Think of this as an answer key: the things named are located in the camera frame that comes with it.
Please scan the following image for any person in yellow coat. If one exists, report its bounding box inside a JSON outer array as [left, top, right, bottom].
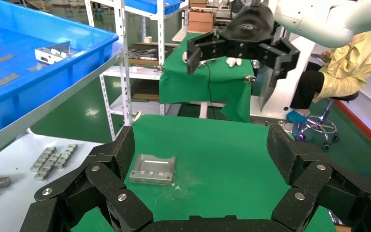
[[286, 30, 371, 124]]

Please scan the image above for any white rounded object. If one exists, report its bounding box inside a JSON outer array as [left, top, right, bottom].
[[181, 51, 207, 66]]

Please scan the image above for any green table cloth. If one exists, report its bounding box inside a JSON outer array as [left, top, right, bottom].
[[158, 32, 255, 123], [70, 115, 337, 232]]

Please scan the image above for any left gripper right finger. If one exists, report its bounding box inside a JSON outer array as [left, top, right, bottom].
[[266, 124, 371, 232]]

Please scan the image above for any dark metal parts pile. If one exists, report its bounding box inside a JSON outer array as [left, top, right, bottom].
[[128, 48, 159, 61]]

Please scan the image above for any white perforated metal rack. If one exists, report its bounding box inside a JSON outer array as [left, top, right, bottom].
[[85, 0, 186, 142]]

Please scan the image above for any black stool chrome base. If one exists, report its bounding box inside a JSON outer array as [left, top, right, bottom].
[[292, 91, 360, 150]]

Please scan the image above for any blue plastic bin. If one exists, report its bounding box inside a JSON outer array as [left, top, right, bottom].
[[125, 0, 186, 15], [0, 0, 119, 142]]

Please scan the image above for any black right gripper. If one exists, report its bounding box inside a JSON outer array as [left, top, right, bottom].
[[186, 3, 300, 89]]

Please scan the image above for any white machine column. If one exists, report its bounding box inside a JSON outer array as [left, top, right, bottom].
[[249, 35, 316, 126]]

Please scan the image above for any brown cardboard box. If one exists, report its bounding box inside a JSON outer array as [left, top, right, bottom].
[[188, 11, 215, 33], [188, 0, 208, 9]]

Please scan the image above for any black cable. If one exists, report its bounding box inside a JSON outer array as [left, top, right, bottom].
[[203, 60, 216, 121]]

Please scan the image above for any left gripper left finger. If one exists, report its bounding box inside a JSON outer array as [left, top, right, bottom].
[[19, 125, 155, 232]]

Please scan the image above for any silver sheet metal bracket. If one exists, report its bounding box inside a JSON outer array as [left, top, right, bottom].
[[34, 41, 72, 65], [128, 153, 176, 187]]

